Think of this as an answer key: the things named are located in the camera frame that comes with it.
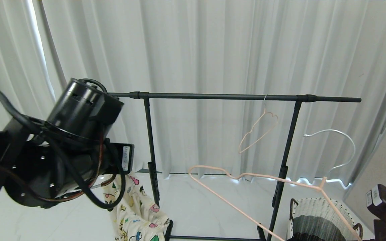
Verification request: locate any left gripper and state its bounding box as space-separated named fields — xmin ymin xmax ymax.
xmin=91 ymin=143 xmax=135 ymax=178

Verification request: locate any cream printed garment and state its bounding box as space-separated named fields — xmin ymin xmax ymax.
xmin=103 ymin=173 xmax=171 ymax=241

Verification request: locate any pink clothes hanger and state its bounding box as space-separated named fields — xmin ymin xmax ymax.
xmin=239 ymin=95 xmax=279 ymax=154
xmin=188 ymin=129 xmax=363 ymax=241

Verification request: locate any black clothes rack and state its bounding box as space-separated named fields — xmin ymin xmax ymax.
xmin=108 ymin=91 xmax=362 ymax=241

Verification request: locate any white laundry basket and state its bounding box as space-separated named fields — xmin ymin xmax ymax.
xmin=287 ymin=197 xmax=364 ymax=241

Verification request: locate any white curtain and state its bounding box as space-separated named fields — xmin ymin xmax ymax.
xmin=0 ymin=0 xmax=386 ymax=188

